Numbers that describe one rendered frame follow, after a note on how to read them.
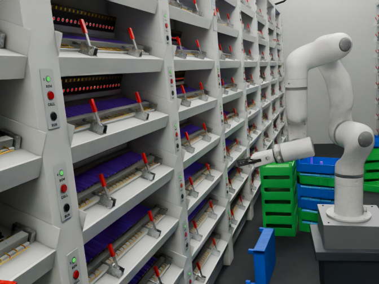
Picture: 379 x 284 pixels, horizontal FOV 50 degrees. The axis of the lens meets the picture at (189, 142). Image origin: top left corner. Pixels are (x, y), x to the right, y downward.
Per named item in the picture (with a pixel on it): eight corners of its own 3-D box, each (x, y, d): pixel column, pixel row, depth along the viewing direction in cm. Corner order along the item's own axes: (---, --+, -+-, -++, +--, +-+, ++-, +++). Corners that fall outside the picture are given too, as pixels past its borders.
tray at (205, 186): (220, 180, 219) (225, 164, 217) (184, 220, 163) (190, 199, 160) (186, 167, 224) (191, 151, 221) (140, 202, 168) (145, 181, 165)
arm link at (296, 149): (281, 141, 180) (278, 145, 171) (311, 134, 175) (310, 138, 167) (286, 159, 181) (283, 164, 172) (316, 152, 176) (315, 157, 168)
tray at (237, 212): (248, 207, 291) (254, 190, 287) (229, 242, 234) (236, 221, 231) (221, 196, 296) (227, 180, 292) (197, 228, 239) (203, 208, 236)
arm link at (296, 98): (287, 85, 181) (287, 152, 186) (283, 88, 166) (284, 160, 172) (308, 85, 178) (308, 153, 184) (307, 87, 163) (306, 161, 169)
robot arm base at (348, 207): (368, 208, 189) (369, 170, 185) (374, 223, 171) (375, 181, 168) (325, 206, 194) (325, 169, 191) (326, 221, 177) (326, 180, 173)
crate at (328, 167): (354, 167, 257) (353, 155, 256) (344, 174, 242) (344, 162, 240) (308, 164, 275) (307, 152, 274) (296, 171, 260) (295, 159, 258)
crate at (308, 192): (354, 191, 260) (354, 179, 259) (345, 200, 244) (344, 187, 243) (309, 187, 278) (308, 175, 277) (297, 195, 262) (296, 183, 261)
